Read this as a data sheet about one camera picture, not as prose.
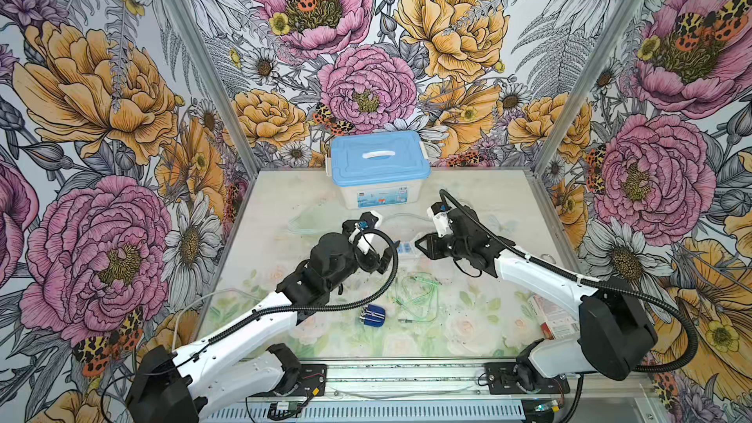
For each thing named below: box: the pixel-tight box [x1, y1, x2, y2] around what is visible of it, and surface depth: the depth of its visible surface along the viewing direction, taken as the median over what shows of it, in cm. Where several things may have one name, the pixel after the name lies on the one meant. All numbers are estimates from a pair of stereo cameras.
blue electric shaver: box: [359, 304, 387, 328], surface depth 84 cm
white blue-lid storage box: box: [325, 130, 431, 210], surface depth 105 cm
